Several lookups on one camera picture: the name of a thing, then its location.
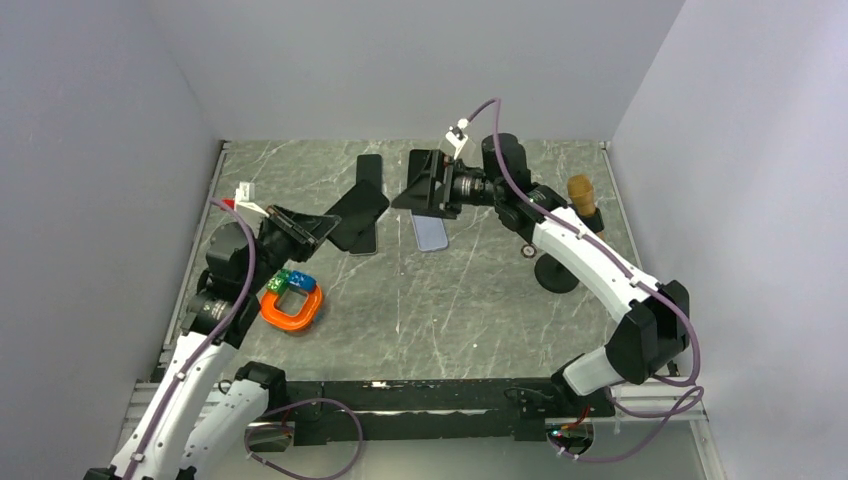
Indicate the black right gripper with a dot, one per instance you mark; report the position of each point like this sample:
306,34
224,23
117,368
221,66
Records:
437,203

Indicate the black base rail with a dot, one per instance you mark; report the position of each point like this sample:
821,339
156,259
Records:
424,411

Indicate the blue phone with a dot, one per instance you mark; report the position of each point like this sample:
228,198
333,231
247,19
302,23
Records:
369,169

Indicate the orange ring toy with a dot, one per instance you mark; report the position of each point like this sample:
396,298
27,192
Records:
294,311

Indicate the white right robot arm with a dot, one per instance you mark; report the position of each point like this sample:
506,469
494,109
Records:
649,315

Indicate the aluminium frame rail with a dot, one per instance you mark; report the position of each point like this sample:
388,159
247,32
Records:
411,404

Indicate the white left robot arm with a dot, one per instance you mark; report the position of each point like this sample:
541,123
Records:
176,438

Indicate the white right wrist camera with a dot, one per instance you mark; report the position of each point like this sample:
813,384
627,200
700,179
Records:
459,142

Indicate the green toy brick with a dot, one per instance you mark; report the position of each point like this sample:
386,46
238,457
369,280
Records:
278,283

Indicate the lavender phone case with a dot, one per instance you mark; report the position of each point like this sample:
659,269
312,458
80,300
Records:
430,233

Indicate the black microphone stand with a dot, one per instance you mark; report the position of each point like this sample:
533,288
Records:
555,277

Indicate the black phone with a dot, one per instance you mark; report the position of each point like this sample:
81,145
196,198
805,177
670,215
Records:
366,243
359,207

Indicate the round poker chip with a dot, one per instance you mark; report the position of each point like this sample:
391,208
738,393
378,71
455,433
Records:
528,251

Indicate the blue toy brick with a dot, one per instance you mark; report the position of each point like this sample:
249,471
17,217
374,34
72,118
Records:
301,282

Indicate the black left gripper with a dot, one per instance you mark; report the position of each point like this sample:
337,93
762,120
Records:
315,228

